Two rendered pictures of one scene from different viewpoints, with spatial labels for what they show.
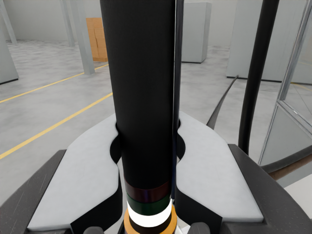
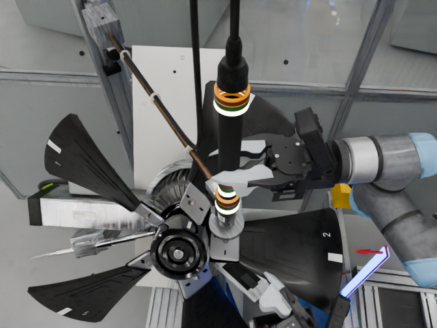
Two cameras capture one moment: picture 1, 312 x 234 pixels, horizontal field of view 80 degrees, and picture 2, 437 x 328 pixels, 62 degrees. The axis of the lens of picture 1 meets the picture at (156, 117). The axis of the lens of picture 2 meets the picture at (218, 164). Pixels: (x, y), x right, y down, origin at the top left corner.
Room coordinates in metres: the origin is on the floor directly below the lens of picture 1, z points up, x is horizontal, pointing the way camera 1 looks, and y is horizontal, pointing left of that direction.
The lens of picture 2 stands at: (0.14, 0.33, 1.94)
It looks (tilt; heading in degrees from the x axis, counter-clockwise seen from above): 55 degrees down; 265
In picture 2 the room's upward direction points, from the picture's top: straight up
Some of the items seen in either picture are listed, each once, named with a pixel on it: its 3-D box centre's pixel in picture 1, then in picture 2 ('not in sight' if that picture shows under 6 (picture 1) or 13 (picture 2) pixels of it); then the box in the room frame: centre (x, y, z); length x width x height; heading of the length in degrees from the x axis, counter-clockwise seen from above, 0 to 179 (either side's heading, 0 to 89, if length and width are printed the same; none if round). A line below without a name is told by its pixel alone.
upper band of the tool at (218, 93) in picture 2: not in sight; (231, 96); (0.10, 0.01, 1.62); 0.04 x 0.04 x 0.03
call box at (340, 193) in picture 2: not in sight; (350, 179); (-0.30, -0.23, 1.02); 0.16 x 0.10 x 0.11; 81
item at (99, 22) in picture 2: not in sight; (103, 25); (0.37, -0.56, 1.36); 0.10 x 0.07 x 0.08; 116
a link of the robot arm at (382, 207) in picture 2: not in sight; (381, 196); (-0.19, 0.02, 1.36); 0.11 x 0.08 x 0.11; 105
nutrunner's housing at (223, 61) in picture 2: not in sight; (229, 165); (0.10, 0.01, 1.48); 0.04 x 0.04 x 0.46
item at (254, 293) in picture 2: not in sight; (243, 262); (0.04, -0.02, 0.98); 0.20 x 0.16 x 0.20; 81
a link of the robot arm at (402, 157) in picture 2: not in sight; (398, 157); (-0.18, 0.00, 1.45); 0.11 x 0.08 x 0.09; 1
